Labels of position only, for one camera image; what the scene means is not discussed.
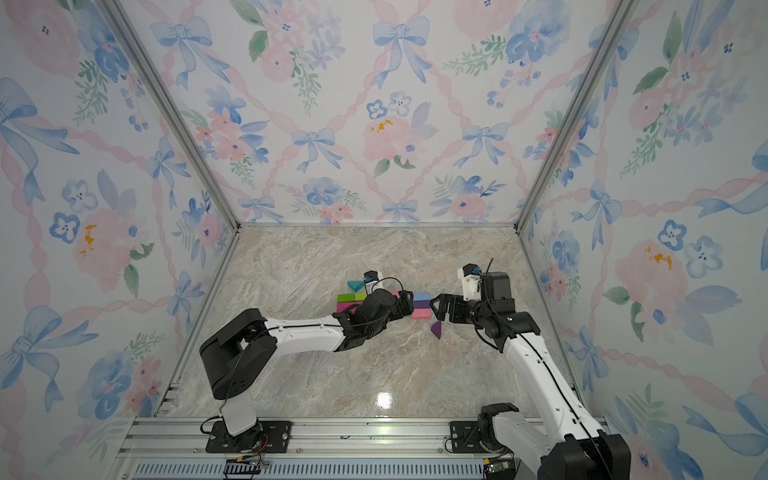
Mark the magenta block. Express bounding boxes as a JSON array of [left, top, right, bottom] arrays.
[[337, 302, 359, 312]]

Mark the teal triangle block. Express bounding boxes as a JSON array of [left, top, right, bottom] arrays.
[[347, 280, 365, 292]]

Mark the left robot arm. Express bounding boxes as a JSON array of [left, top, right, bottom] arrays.
[[199, 289, 414, 437]]

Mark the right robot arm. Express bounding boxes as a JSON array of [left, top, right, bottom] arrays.
[[430, 264, 631, 479]]

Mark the pink block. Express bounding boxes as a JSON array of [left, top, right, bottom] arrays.
[[411, 308, 432, 319]]

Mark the purple triangle block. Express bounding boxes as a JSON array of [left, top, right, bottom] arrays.
[[430, 322, 442, 340]]

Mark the green circuit board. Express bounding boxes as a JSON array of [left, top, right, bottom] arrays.
[[483, 459, 518, 480]]

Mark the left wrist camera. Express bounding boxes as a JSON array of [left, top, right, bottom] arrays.
[[363, 270, 383, 286]]

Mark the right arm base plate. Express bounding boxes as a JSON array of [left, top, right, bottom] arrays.
[[449, 421, 534, 454]]

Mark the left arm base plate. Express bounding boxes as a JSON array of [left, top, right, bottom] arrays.
[[205, 420, 293, 454]]

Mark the right frame post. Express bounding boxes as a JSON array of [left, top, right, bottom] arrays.
[[515, 0, 636, 235]]

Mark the frame post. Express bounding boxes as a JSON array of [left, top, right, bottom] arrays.
[[95, 0, 240, 232], [515, 0, 636, 235]]

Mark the left frame post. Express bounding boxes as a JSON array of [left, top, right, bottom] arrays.
[[95, 0, 240, 232]]

